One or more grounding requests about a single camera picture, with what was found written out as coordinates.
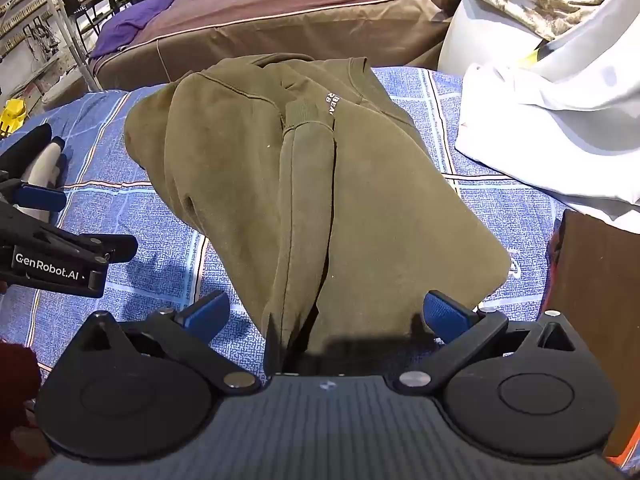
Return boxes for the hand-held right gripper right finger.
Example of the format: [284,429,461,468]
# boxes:
[399,290,581,394]

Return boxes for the black and white object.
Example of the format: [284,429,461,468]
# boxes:
[0,124,68,221]

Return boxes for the yellow plastic object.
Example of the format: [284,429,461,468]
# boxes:
[0,99,27,140]

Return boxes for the blue checkered blanket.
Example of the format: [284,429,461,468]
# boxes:
[0,66,568,378]

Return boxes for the person's red clothing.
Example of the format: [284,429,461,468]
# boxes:
[0,340,43,471]

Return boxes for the white cloth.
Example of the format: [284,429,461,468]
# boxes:
[452,0,640,233]

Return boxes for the yellow and black strip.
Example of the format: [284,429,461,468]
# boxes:
[520,42,556,68]

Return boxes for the white rounded plastic chair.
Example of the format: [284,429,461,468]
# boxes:
[437,0,543,73]

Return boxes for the brown wooden board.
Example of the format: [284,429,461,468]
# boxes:
[545,209,640,466]

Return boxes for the white metal pole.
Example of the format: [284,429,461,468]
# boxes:
[54,0,103,92]

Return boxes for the olive green sweatshirt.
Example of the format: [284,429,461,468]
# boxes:
[124,53,512,376]

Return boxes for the brown covered bed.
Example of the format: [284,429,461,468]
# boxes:
[89,0,453,92]

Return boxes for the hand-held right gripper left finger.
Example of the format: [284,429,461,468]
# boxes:
[75,290,263,395]

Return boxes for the purple cloth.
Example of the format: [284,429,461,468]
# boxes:
[90,0,178,58]

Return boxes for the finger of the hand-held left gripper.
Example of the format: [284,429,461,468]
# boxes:
[30,221,139,264]
[0,171,67,217]

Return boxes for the wall rack of tools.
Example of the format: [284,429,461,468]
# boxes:
[0,0,66,91]

